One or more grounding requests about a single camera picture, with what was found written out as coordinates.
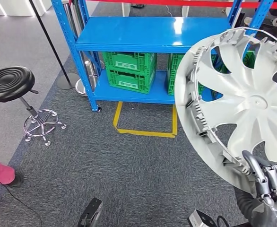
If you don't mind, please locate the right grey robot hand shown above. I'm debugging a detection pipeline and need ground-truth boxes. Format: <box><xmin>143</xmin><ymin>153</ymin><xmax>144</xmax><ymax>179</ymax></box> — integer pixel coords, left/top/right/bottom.
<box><xmin>242</xmin><ymin>150</ymin><xmax>277</xmax><ymax>227</ymax></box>

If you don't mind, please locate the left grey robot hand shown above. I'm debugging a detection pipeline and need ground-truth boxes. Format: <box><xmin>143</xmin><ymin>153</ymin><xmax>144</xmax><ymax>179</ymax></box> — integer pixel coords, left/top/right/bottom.
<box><xmin>78</xmin><ymin>197</ymin><xmax>103</xmax><ymax>227</ymax></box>

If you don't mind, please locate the grey plastic wheel cover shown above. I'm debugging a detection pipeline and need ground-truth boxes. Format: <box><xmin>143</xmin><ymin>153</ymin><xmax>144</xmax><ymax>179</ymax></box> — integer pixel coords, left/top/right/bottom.
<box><xmin>174</xmin><ymin>26</ymin><xmax>277</xmax><ymax>199</ymax></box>

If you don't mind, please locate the blue metal shelf rack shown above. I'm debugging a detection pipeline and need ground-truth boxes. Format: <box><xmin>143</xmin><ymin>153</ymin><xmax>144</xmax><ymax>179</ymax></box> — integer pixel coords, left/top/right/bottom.
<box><xmin>51</xmin><ymin>0</ymin><xmax>275</xmax><ymax>113</ymax></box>

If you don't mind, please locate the yellow floor tape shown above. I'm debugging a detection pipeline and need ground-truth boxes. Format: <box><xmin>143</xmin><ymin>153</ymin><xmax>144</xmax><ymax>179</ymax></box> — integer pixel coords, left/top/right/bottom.
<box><xmin>112</xmin><ymin>101</ymin><xmax>178</xmax><ymax>139</ymax></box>

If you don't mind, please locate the black pole stand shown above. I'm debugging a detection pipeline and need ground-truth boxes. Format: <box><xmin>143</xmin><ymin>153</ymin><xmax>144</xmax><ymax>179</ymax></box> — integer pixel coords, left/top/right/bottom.
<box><xmin>28</xmin><ymin>0</ymin><xmax>80</xmax><ymax>90</ymax></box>

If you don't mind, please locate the black stool with chrome base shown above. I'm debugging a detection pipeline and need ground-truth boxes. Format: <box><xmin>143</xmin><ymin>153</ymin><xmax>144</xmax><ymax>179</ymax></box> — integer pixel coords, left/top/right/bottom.
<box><xmin>0</xmin><ymin>66</ymin><xmax>66</xmax><ymax>147</ymax></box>

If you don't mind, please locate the white desk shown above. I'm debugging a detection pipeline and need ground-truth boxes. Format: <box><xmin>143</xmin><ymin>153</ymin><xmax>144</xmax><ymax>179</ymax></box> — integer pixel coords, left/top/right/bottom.
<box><xmin>122</xmin><ymin>2</ymin><xmax>190</xmax><ymax>18</ymax></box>

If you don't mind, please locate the red barrier belt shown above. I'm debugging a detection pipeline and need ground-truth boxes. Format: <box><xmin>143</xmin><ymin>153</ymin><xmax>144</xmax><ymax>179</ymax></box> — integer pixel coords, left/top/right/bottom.
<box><xmin>69</xmin><ymin>0</ymin><xmax>277</xmax><ymax>9</ymax></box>

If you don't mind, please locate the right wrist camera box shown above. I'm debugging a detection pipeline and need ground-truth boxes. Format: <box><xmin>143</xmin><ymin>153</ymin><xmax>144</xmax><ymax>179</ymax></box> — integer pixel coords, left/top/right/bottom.
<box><xmin>187</xmin><ymin>209</ymin><xmax>217</xmax><ymax>227</ymax></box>

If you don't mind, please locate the chrome stanchion post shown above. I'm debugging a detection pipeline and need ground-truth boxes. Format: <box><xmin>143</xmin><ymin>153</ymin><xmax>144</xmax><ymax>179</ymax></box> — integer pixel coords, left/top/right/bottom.
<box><xmin>72</xmin><ymin>0</ymin><xmax>85</xmax><ymax>35</ymax></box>
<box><xmin>62</xmin><ymin>0</ymin><xmax>106</xmax><ymax>96</ymax></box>

